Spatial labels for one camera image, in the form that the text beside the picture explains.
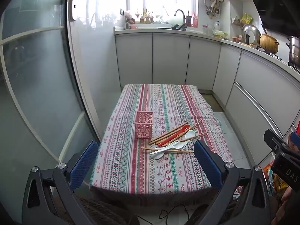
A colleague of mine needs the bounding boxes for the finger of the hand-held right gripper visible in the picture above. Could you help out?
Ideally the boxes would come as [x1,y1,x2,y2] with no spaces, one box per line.
[264,129,291,161]

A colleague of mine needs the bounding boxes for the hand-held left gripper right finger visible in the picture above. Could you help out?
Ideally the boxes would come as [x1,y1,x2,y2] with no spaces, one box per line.
[184,139,279,225]

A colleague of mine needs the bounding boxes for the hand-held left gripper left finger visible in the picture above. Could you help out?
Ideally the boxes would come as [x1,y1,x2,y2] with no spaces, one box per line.
[22,140,100,225]

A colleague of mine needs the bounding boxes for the pink perforated utensil basket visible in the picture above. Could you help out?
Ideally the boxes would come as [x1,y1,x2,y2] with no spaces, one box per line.
[133,111,154,140]

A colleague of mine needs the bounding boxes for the person's right hand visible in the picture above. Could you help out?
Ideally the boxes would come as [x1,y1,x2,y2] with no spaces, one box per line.
[277,187,300,225]

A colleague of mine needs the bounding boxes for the striped patterned tablecloth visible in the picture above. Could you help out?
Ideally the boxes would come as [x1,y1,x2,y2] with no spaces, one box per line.
[90,84,233,195]

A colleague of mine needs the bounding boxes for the brown shaggy floor mat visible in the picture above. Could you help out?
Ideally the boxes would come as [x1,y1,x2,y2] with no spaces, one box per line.
[55,191,140,225]

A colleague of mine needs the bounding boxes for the steel cooking pot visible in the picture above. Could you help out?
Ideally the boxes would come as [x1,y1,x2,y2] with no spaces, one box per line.
[286,35,300,64]

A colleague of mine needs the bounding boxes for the frosted glass sliding door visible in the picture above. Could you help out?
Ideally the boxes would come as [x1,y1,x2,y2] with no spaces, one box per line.
[0,0,102,217]

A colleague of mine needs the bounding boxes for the brown clay pot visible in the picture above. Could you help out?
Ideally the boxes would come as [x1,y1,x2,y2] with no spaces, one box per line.
[259,34,280,54]

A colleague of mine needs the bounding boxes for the steel pot lid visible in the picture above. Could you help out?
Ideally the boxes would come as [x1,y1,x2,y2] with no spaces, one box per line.
[241,24,262,46]

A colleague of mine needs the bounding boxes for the white kitchen cabinets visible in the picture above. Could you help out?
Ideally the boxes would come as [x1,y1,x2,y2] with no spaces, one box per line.
[114,31,300,152]

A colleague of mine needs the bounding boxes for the yellow snack packet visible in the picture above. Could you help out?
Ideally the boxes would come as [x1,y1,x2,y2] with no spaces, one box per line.
[241,13,253,25]

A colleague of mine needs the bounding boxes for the white kitchen countertop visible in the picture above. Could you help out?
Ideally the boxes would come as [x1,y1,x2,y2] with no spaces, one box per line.
[114,26,300,78]

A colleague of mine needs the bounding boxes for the black range hood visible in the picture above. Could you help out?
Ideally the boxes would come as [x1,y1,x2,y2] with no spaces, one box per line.
[242,0,300,39]

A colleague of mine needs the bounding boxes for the pale green bowl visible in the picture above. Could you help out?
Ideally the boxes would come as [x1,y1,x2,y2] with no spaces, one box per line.
[166,15,182,25]

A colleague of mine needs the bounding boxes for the dark kitchen faucet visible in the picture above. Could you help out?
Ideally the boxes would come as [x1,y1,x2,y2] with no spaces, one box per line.
[174,9,187,27]

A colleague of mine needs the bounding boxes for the row of small figurines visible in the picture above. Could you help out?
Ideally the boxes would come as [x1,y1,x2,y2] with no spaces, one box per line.
[138,9,155,24]

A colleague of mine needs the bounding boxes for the kitchen window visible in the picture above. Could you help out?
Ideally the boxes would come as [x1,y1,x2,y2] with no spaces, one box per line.
[127,0,198,24]

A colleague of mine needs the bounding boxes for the black cable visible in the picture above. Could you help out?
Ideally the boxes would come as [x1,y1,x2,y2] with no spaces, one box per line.
[141,204,196,225]

